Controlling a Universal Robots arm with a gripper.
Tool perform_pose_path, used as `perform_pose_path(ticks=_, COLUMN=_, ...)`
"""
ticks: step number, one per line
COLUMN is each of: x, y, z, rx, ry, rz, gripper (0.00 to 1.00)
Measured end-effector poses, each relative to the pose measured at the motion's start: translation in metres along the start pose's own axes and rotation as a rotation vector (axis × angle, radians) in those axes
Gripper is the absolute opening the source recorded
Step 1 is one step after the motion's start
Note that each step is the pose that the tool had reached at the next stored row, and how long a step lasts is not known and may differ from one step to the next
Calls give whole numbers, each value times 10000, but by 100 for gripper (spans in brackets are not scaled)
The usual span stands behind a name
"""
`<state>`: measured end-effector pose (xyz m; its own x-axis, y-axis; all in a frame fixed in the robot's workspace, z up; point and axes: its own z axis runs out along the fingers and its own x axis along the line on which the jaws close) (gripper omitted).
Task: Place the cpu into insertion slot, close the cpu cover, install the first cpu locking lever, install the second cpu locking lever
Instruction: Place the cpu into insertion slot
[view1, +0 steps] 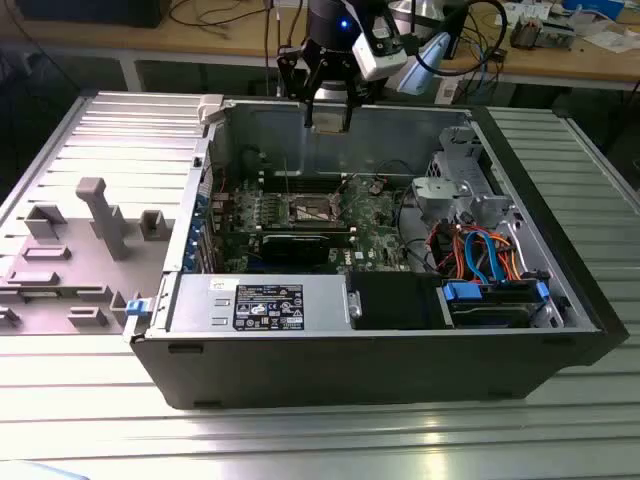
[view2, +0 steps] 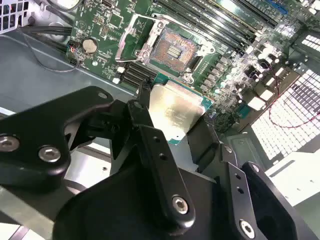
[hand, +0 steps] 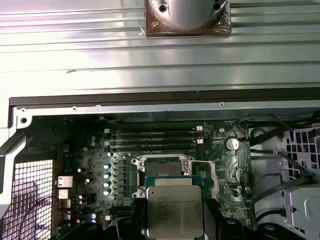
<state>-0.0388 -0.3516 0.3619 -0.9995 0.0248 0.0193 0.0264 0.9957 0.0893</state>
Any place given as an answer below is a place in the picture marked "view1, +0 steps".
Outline grey parts rack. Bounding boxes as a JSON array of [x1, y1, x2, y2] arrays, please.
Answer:
[[0, 177, 176, 336]]

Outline blue wire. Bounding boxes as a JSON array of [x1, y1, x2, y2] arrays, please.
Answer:
[[462, 227, 509, 286]]

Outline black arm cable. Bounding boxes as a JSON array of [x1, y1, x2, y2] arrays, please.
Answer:
[[414, 0, 509, 77]]

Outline silver drive cage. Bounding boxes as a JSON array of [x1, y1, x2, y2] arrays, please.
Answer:
[[409, 124, 516, 221]]

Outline silver power supply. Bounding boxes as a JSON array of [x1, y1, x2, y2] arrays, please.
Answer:
[[169, 273, 351, 334]]

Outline white papers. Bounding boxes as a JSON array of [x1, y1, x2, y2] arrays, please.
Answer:
[[582, 27, 640, 55]]

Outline black upright box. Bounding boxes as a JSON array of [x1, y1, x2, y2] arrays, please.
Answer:
[[442, 9, 469, 60]]

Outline CPU socket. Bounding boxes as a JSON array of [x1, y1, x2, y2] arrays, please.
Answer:
[[282, 192, 347, 227]]

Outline metal heatsink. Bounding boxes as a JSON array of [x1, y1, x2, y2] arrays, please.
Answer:
[[509, 13, 542, 50]]

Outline green motherboard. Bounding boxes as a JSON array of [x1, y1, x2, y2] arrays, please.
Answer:
[[207, 169, 431, 274]]

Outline grey case latch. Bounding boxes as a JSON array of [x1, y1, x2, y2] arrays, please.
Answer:
[[197, 93, 226, 126]]

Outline hard disk in blue carrier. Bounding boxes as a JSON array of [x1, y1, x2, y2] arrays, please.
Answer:
[[439, 279, 551, 329]]

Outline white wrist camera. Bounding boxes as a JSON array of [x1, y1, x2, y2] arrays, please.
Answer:
[[351, 14, 409, 81]]

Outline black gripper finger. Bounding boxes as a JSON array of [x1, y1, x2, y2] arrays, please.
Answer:
[[342, 74, 384, 133], [277, 43, 327, 129]]

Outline black drive bay box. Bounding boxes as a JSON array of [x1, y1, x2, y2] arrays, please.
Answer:
[[349, 272, 441, 330]]

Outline black desktop computer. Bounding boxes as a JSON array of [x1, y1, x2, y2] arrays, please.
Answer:
[[14, 0, 166, 30]]

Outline wooden desk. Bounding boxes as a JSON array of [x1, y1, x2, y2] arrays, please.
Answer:
[[0, 0, 640, 94]]

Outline orange wire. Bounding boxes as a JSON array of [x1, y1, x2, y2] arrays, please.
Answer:
[[434, 222, 526, 281]]

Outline black graphics card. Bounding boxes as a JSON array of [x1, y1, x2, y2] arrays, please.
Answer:
[[259, 230, 332, 267]]

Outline silver CPU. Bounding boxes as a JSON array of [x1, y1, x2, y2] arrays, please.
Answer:
[[312, 110, 346, 134]]

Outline black PC case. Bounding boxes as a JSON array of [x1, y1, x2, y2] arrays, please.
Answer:
[[122, 93, 630, 412]]

